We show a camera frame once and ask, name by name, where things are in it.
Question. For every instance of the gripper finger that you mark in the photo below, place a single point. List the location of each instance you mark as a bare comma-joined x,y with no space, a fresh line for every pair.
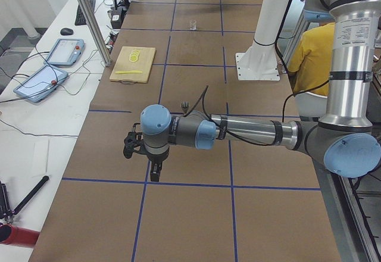
155,171
133,143

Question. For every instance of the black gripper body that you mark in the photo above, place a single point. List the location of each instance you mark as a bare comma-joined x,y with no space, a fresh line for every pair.
156,158

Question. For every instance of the steel double jigger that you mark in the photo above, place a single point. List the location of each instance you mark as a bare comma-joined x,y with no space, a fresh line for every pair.
185,106

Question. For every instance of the clear glass cup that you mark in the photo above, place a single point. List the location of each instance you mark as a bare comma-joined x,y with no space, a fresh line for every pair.
192,25

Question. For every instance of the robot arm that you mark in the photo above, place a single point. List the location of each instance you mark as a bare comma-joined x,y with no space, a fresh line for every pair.
341,140

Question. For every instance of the yellow plastic knife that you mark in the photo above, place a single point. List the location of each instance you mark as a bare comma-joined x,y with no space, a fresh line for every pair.
129,72

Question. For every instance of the wooden cutting board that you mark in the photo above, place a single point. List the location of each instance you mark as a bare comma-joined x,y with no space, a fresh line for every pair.
144,63

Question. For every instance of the black rod tool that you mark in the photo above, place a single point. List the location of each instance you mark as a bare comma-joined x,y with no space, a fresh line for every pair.
30,195

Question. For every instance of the teach pendant near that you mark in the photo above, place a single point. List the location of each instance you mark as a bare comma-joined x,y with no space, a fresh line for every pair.
41,83

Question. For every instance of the teach pendant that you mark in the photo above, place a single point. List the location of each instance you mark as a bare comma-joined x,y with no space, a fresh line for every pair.
41,83
65,52

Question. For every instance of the teach pendant far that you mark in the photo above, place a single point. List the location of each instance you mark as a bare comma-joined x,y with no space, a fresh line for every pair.
65,52

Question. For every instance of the black box device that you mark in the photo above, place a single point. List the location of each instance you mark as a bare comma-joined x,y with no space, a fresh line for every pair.
117,17

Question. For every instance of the black computer mouse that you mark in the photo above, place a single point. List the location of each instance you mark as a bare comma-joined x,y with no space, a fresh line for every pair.
66,31

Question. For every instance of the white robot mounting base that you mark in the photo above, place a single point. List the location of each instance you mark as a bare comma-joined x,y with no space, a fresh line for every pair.
259,62

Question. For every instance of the red cylinder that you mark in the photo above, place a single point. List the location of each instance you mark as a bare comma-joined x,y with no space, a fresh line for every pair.
18,236

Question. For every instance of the white chair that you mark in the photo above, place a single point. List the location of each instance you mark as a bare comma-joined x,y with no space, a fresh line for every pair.
311,105

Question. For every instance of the person in yellow shirt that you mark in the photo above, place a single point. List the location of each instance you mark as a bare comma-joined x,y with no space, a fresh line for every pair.
311,60

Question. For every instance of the aluminium frame post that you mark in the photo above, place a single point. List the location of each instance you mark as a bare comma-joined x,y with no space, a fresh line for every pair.
95,31

